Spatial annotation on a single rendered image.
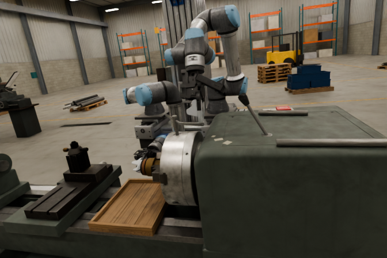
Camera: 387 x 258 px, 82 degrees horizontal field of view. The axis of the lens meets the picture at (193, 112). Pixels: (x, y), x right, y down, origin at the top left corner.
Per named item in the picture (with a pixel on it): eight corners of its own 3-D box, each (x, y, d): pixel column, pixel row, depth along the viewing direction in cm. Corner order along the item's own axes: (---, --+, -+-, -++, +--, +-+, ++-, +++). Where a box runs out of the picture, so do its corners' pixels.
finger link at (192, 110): (188, 125, 83) (187, 100, 84) (203, 124, 82) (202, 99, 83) (185, 124, 80) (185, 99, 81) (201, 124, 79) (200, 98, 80)
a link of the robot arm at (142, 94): (143, 101, 170) (169, 102, 122) (122, 105, 163) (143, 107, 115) (139, 85, 168) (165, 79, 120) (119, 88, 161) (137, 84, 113)
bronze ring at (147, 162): (164, 152, 105) (145, 153, 107) (156, 163, 96) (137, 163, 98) (167, 170, 107) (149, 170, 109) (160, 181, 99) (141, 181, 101)
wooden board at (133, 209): (178, 185, 124) (177, 179, 123) (152, 236, 90) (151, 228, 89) (129, 183, 131) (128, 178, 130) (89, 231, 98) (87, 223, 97)
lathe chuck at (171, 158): (203, 176, 118) (195, 120, 108) (189, 223, 89) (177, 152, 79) (186, 176, 120) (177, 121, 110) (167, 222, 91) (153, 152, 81)
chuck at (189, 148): (209, 176, 117) (202, 120, 107) (197, 223, 88) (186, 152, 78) (203, 176, 118) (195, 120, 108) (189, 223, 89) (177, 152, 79)
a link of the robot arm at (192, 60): (206, 60, 88) (201, 52, 80) (206, 71, 88) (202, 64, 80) (188, 62, 90) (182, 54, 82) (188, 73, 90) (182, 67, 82)
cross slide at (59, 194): (113, 170, 138) (112, 163, 137) (59, 220, 97) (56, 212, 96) (88, 170, 142) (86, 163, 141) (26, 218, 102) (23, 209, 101)
